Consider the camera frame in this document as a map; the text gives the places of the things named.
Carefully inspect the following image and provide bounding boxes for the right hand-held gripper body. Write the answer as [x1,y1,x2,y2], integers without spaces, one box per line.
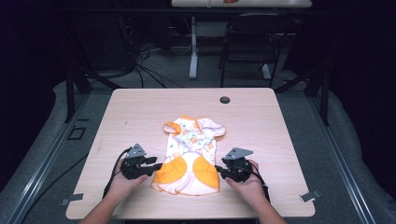
[221,147,254,183]

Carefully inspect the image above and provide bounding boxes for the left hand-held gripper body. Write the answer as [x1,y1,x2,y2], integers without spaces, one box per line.
[120,143,153,181]

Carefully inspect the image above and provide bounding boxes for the orange and white baby garment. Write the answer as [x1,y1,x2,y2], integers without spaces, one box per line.
[150,115,227,197]

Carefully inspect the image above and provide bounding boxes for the person's right hand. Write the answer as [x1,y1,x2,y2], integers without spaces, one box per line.
[224,160,266,203]

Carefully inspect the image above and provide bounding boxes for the person's left hand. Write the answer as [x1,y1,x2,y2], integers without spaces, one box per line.
[106,158,149,201]

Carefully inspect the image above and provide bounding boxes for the grey tape strip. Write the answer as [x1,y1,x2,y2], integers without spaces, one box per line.
[59,192,85,207]
[299,189,322,203]

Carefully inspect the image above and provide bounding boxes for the white table leg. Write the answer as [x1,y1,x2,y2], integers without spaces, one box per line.
[189,15,199,80]

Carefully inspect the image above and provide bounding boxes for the black metal stand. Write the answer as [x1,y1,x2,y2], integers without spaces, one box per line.
[274,18,332,127]
[60,12,122,124]

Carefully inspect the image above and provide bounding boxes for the black metal chair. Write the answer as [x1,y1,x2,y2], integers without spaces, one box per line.
[219,12,294,89]

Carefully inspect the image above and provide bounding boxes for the light background table top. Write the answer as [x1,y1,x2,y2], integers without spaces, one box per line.
[171,0,313,8]

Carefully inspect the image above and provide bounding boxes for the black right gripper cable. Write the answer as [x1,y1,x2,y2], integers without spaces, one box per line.
[247,161,272,203]

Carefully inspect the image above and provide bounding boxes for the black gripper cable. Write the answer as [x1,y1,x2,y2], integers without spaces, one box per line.
[247,161,272,203]
[102,147,133,200]

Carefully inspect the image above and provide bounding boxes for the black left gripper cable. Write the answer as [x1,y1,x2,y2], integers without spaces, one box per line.
[102,147,133,200]

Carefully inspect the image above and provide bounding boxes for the black floor cables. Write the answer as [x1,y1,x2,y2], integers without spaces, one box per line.
[116,15,185,90]

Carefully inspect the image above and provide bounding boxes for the aluminium floor rail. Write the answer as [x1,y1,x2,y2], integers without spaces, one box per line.
[306,92,377,224]
[5,92,92,224]

